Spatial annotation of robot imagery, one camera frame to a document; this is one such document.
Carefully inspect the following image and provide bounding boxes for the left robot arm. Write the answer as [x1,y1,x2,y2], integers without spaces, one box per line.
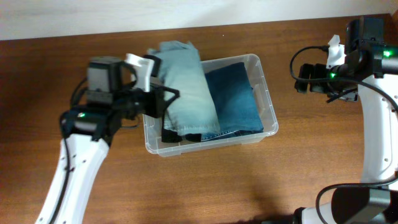
[36,54,180,223]

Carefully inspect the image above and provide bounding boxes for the black garment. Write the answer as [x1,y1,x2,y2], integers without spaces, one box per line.
[161,117,201,143]

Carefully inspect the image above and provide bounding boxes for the clear plastic storage bin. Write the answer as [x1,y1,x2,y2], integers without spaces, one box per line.
[142,54,279,157]

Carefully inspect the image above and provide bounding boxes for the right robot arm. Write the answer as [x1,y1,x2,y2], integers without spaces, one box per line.
[292,17,397,223]

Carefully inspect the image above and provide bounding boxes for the blue denim jeans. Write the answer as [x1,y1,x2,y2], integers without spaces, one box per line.
[201,62,264,142]

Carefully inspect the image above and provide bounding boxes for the light grey jeans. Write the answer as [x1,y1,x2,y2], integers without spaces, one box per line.
[147,40,220,136]

